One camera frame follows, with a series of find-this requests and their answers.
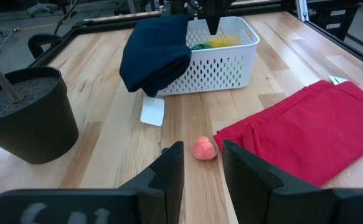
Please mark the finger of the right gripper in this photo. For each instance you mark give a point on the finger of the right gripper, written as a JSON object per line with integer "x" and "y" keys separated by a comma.
{"x": 214, "y": 26}

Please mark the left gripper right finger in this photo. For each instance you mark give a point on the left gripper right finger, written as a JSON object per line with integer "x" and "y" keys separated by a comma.
{"x": 262, "y": 193}

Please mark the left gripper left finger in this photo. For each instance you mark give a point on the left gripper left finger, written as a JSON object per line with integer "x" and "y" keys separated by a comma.
{"x": 156, "y": 193}

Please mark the green striped toy watermelon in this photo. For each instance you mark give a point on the green striped toy watermelon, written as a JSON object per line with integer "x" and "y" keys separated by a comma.
{"x": 201, "y": 46}

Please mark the white perforated plastic basket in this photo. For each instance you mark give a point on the white perforated plastic basket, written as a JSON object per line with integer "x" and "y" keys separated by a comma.
{"x": 246, "y": 59}

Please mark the pink toy peach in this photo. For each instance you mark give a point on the pink toy peach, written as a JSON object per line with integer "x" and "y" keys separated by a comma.
{"x": 204, "y": 149}

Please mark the navy blue folded cloth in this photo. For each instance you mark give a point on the navy blue folded cloth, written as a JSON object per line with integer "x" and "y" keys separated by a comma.
{"x": 153, "y": 53}

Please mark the red cloth napkin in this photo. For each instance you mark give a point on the red cloth napkin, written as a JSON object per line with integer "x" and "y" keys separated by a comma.
{"x": 309, "y": 133}

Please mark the small blank white tag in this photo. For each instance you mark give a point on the small blank white tag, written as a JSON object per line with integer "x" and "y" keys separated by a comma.
{"x": 152, "y": 111}

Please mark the dark drawer cabinet with labels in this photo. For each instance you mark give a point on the dark drawer cabinet with labels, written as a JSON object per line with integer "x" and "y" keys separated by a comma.
{"x": 333, "y": 18}

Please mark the white handwritten paper tag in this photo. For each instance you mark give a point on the white handwritten paper tag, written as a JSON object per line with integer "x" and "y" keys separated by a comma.
{"x": 338, "y": 80}

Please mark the green plant in black pot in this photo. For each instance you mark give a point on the green plant in black pot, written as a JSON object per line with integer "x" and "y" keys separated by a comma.
{"x": 28, "y": 130}

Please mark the grey office chair base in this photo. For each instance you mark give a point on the grey office chair base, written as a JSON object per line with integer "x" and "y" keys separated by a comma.
{"x": 42, "y": 7}

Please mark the black aluminium table frame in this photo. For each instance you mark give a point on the black aluminium table frame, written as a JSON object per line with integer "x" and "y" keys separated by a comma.
{"x": 340, "y": 43}

